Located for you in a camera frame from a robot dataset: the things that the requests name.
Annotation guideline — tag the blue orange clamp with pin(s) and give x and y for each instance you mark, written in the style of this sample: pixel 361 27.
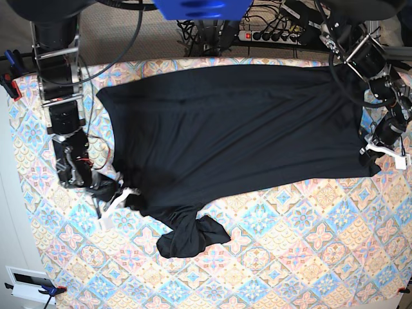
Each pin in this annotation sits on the blue orange clamp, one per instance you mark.
pixel 48 291
pixel 16 70

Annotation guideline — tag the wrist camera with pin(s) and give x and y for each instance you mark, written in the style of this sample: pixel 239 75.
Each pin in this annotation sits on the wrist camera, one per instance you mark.
pixel 105 223
pixel 402 162

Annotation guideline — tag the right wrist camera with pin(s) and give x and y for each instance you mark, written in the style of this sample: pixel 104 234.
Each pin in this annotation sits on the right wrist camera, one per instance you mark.
pixel 105 223

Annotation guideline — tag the white floor vent box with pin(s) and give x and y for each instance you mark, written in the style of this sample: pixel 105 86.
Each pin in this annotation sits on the white floor vent box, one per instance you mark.
pixel 27 283

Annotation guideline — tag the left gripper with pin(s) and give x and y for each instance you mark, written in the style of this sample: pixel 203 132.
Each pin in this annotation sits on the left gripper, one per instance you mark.
pixel 380 142

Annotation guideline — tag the white power strip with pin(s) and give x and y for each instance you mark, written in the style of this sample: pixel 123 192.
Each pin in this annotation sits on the white power strip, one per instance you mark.
pixel 268 37

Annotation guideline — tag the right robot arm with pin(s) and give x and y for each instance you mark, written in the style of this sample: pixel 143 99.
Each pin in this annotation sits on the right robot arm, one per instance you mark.
pixel 55 27

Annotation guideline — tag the blue orange clamp lower left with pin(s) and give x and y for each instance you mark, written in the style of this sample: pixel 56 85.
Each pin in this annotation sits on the blue orange clamp lower left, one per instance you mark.
pixel 48 291

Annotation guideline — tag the blue orange clamp upper left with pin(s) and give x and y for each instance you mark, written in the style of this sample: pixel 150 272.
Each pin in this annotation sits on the blue orange clamp upper left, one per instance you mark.
pixel 16 70

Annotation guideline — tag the orange clamp lower right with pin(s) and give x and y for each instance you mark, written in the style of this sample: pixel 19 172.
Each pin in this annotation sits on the orange clamp lower right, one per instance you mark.
pixel 405 290

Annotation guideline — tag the patterned tablecloth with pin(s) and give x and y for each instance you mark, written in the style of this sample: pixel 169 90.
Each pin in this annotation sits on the patterned tablecloth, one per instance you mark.
pixel 310 244

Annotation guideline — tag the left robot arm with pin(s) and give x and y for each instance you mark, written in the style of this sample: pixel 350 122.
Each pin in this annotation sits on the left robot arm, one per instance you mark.
pixel 344 33

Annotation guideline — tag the black t-shirt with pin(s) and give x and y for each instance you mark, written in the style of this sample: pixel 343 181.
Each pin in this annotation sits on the black t-shirt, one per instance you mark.
pixel 187 138

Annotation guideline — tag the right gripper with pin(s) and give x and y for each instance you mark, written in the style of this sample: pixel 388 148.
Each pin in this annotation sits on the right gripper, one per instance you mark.
pixel 107 194

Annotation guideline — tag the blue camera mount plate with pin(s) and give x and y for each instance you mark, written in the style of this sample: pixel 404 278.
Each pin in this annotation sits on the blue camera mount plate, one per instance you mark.
pixel 232 10

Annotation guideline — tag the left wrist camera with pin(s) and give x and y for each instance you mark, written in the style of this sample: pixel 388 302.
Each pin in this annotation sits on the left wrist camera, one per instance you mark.
pixel 402 162

